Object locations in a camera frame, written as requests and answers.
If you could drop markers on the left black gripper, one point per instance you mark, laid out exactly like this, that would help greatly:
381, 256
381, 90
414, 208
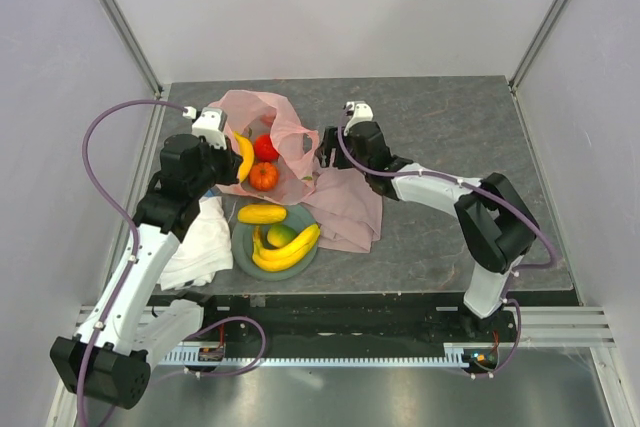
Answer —
229, 157

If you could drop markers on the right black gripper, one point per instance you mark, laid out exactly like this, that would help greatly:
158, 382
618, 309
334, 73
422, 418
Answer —
330, 141

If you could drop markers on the single yellow banana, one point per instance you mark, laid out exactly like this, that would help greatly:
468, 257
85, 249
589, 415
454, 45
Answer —
246, 151

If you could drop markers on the orange tangerine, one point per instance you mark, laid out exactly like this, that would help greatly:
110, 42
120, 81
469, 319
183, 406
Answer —
263, 176

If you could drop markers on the red-yellow apple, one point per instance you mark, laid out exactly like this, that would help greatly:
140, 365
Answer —
264, 149

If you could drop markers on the pink plastic bag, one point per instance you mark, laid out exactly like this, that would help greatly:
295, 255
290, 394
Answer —
257, 113

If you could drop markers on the green-yellow mango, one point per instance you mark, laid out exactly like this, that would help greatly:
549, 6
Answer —
279, 235

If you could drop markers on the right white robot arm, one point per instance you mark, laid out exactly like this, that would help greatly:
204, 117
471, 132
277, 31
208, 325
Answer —
497, 226

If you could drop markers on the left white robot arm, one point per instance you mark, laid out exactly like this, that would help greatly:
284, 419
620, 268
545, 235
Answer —
111, 356

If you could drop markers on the yellow mango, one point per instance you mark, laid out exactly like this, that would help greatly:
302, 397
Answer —
262, 214

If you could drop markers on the mauve folded cloth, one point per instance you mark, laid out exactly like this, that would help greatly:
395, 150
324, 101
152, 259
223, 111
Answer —
348, 212

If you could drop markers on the grey-green plate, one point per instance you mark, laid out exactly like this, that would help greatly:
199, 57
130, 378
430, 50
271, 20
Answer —
298, 218

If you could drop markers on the white cloth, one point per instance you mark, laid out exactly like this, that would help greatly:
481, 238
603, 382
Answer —
205, 251

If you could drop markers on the yellow banana bunch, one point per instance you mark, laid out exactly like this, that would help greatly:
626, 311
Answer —
280, 259

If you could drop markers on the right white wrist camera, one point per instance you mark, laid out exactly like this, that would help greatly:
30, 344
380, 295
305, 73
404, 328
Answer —
358, 111

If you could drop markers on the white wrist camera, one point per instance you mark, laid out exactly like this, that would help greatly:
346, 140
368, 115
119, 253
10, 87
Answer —
358, 111
209, 124

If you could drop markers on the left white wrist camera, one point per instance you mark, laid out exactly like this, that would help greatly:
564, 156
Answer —
209, 124

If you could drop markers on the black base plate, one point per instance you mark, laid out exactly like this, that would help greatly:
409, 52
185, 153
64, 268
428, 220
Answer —
431, 318

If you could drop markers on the white slotted cable duct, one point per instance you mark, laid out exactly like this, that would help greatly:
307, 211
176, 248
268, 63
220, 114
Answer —
193, 355

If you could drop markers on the left aluminium frame post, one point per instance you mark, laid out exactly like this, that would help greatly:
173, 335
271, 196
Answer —
131, 44

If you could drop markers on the aluminium frame post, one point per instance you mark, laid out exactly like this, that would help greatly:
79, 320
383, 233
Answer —
540, 37
131, 44

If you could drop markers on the right aluminium frame post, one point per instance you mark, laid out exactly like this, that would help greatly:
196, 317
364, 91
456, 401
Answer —
540, 37

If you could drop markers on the aluminium rail front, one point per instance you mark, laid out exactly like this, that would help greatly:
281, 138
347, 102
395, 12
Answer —
565, 327

